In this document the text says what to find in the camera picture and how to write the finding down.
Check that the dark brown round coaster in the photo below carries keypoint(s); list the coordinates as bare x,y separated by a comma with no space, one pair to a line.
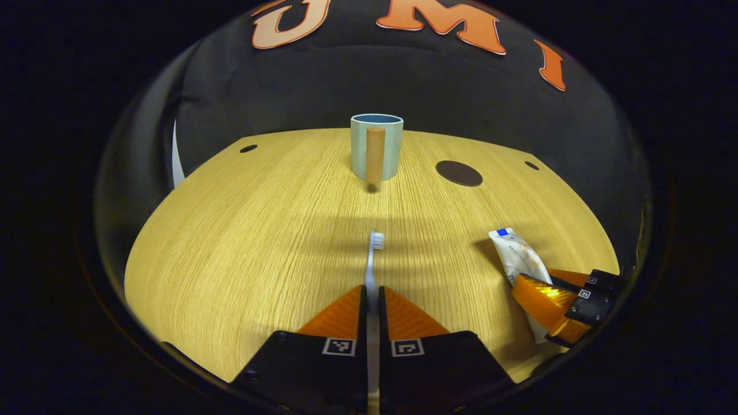
459,173

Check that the black backdrop cloth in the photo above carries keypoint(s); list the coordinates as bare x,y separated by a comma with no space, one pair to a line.
346,80

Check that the white toothbrush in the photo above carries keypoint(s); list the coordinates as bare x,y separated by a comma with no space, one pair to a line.
372,271

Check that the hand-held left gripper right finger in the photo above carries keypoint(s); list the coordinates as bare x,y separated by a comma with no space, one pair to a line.
383,374

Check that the dark side curtain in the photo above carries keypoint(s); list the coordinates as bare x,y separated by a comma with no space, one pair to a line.
138,173

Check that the white toothpaste tube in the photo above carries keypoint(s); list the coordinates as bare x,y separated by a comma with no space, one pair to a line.
519,256

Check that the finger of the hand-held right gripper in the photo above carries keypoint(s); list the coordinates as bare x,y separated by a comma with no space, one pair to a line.
605,280
588,308

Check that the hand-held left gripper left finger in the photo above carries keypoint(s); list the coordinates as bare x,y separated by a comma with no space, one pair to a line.
362,374

